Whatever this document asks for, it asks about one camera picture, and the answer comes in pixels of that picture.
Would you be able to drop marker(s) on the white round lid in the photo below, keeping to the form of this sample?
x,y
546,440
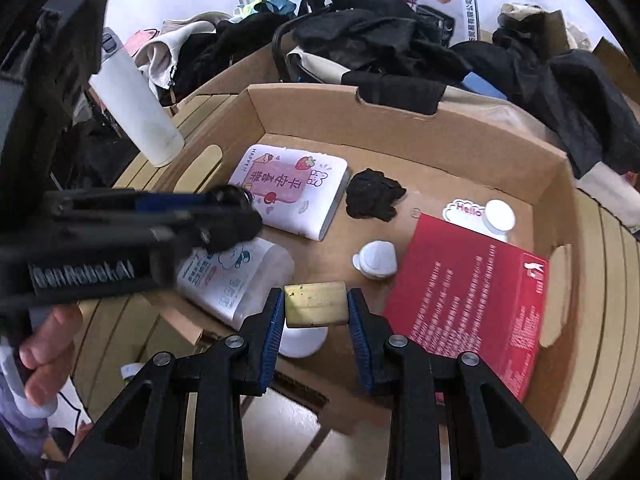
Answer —
x,y
299,343

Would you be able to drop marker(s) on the white sticker on box floor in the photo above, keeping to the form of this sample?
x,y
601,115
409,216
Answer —
x,y
470,215

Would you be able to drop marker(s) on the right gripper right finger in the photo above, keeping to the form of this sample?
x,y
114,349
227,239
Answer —
x,y
490,433

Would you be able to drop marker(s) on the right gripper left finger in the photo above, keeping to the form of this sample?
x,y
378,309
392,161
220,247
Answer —
x,y
140,436

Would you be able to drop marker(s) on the white round container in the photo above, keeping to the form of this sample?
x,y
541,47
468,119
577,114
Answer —
x,y
499,217

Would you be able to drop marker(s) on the black scrunchie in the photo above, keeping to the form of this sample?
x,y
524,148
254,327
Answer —
x,y
370,194

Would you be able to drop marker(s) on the black clothing pile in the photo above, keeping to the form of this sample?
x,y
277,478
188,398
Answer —
x,y
398,56

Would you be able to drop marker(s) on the white pink cartoon tissue pack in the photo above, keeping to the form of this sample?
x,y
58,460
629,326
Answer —
x,y
295,191

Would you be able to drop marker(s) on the small gold soap box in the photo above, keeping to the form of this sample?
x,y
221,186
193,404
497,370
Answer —
x,y
316,305

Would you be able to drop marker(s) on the red rectangular box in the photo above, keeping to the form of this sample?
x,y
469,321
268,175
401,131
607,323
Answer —
x,y
461,291

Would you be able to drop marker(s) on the white thermos bottle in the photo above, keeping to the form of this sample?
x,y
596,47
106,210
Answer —
x,y
123,90

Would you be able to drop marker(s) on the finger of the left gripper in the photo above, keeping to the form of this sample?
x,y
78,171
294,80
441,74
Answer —
x,y
128,199
216,229

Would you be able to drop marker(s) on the white round jar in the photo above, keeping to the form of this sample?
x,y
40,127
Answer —
x,y
377,260

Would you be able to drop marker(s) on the person's left hand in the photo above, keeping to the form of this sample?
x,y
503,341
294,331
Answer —
x,y
49,353

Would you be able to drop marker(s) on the white lotion tube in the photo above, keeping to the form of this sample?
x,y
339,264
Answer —
x,y
128,371

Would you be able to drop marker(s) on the beige cloth bag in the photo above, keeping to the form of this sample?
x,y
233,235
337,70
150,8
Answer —
x,y
157,59

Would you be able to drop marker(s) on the white cotton pad pack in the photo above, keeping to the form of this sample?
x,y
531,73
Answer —
x,y
235,284

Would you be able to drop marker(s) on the large cardboard tray box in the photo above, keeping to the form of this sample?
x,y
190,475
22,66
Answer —
x,y
436,159

